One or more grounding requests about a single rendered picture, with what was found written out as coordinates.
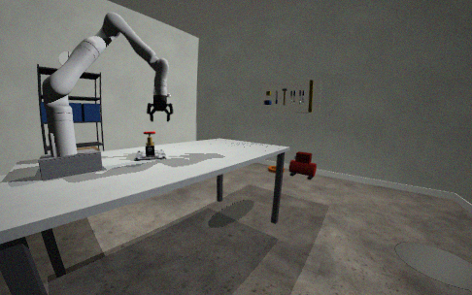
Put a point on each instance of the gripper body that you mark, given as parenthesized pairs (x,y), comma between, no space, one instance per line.
(160,102)

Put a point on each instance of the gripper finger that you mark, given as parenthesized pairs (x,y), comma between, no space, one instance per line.
(170,110)
(150,110)

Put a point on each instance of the red handwheel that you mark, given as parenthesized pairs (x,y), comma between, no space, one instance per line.
(149,133)

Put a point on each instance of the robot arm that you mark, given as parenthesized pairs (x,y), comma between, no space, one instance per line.
(66,77)

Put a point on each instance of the brass and black valve body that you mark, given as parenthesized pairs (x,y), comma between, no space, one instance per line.
(150,150)

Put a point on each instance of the black shelf unit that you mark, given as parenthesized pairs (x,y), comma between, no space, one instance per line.
(98,92)

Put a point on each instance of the blue storage box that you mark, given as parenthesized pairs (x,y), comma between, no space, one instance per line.
(76,112)
(91,112)

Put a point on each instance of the white table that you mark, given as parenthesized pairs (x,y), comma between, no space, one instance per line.
(147,184)

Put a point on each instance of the small blue tool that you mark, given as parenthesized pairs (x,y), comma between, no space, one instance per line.
(267,102)

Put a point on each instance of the blue screwdriver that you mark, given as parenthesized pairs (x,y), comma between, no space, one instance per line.
(276,97)

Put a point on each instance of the dark pliers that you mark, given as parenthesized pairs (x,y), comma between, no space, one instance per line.
(301,97)
(293,96)

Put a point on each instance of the yellow spirit level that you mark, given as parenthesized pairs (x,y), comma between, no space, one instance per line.
(311,95)

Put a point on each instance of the red air compressor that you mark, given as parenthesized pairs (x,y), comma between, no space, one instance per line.
(302,167)

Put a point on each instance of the grey base plate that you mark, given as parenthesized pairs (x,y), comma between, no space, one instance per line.
(140,157)

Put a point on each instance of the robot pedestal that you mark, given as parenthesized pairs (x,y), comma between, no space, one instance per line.
(70,165)

